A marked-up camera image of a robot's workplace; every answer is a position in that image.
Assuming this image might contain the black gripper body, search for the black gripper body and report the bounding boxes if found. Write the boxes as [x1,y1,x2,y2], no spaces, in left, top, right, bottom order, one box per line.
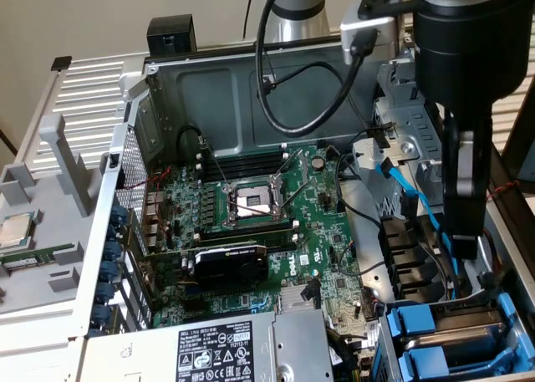
[413,0,535,106]

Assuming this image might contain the blue data wire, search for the blue data wire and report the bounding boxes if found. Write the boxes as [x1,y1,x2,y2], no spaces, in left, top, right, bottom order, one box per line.
[375,155,463,293]

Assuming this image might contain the hard disk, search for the hard disk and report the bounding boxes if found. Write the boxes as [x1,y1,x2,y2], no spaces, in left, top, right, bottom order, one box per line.
[384,292,522,366]

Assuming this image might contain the empty blue disk carrier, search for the empty blue disk carrier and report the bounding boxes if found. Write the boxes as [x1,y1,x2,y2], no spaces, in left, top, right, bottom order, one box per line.
[396,344,530,382]

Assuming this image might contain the black fan shroud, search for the black fan shroud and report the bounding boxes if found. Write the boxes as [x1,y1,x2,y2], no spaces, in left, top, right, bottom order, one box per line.
[378,214,445,304]

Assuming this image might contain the grey metal drive cage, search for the grey metal drive cage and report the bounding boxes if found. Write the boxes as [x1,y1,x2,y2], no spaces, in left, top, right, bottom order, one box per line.
[350,58,461,216]

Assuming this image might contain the green motherboard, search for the green motherboard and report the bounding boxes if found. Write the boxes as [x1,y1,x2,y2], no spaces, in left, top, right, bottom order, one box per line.
[141,142,384,352]

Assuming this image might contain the blue drive bay brackets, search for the blue drive bay brackets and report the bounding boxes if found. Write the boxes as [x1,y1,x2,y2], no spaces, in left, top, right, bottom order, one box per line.
[375,284,535,382]

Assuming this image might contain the steel socket cover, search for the steel socket cover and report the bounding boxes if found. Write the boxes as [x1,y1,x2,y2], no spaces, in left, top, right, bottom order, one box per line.
[271,148,310,193]

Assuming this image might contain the steel locking lever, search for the steel locking lever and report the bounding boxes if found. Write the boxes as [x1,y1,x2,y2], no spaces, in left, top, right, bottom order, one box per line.
[199,135,230,189]
[278,176,311,214]

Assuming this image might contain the black RAM slot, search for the black RAM slot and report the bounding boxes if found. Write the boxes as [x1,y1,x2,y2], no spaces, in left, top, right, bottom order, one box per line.
[196,144,289,166]
[198,231,302,252]
[196,154,289,179]
[194,219,300,238]

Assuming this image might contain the silver chipset heatsink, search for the silver chipset heatsink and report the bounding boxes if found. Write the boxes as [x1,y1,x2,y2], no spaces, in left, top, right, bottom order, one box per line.
[278,284,324,315]

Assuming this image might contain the CPU socket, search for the CPU socket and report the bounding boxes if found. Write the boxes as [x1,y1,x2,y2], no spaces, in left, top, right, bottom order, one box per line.
[223,177,290,228]

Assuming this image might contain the black graphics card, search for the black graphics card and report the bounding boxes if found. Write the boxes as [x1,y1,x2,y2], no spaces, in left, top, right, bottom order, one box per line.
[140,240,271,289]

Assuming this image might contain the open grey PC case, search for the open grey PC case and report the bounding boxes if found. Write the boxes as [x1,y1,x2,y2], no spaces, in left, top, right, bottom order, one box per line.
[69,24,535,382]

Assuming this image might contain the black expansion slot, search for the black expansion slot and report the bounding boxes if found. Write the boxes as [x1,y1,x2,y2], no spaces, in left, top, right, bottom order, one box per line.
[181,298,212,314]

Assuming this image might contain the black box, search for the black box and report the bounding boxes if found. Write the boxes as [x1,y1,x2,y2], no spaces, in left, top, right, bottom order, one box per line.
[146,14,197,59]

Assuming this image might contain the grey power supply unit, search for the grey power supply unit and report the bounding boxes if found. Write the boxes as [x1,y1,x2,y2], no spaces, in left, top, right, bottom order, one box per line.
[81,308,335,382]

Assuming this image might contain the grey parts rack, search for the grey parts rack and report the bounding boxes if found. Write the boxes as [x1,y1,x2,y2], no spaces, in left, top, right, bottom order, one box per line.
[0,114,110,316]

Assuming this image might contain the green RAM stick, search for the green RAM stick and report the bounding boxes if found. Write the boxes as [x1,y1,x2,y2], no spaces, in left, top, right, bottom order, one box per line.
[0,244,73,270]

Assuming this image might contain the silver CPU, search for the silver CPU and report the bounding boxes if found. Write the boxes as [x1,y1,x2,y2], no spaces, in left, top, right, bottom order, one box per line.
[0,209,37,249]

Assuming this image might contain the red black twisted wire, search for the red black twisted wire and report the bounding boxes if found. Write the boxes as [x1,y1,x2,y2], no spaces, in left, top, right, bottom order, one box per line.
[487,180,522,203]

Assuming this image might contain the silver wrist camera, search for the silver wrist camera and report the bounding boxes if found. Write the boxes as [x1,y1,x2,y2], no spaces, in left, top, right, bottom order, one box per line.
[339,16,398,65]

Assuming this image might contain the black motherboard wire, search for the black motherboard wire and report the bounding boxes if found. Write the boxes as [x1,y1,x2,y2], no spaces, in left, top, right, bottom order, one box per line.
[334,150,385,228]

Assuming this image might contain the black camera bracket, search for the black camera bracket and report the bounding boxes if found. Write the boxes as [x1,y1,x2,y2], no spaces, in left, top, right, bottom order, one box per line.
[357,0,419,22]

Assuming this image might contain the black wire with plug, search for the black wire with plug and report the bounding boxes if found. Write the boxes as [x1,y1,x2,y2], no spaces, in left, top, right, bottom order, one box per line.
[262,62,396,147]

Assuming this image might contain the black yellow wire bundle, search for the black yellow wire bundle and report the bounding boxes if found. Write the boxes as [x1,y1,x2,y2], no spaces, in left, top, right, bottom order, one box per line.
[325,325,377,382]

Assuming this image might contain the thin red black wire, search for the thin red black wire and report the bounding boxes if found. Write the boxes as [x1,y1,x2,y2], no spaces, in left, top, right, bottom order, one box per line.
[253,40,279,89]

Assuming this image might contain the thin black cable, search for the thin black cable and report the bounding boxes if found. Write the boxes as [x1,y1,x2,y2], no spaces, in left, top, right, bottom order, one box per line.
[242,0,257,38]

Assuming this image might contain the black looped wire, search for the black looped wire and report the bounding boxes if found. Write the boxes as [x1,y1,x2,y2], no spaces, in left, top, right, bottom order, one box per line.
[177,125,210,157]

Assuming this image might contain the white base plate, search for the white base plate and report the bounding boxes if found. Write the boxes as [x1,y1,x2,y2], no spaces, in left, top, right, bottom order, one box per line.
[0,302,87,382]

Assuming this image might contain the thin dark floor cable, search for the thin dark floor cable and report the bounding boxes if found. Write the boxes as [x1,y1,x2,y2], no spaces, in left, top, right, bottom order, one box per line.
[0,129,18,157]

